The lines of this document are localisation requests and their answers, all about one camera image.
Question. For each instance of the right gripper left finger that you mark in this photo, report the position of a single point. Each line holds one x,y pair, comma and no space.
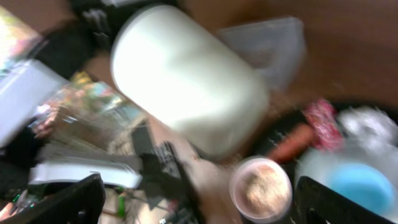
82,202

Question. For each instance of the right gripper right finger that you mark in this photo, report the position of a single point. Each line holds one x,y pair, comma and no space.
315,203

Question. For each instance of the light blue cup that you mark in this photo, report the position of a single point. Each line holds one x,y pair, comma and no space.
364,185

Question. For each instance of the white paper cup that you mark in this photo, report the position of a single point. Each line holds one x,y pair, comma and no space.
187,79

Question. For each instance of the pale blue plate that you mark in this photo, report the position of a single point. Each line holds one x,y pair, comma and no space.
318,165

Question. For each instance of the pink bowl with food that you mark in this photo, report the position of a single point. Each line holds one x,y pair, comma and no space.
261,190

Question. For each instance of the orange carrot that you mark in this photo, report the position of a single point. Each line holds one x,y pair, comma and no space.
300,138

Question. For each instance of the red snack wrapper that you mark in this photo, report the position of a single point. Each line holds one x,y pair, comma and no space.
320,115

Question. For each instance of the round black serving tray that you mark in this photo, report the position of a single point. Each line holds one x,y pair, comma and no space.
275,134

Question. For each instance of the crumpled white tissue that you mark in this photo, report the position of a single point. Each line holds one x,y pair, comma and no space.
370,126

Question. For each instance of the clear plastic bin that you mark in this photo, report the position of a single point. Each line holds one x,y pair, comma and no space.
274,48

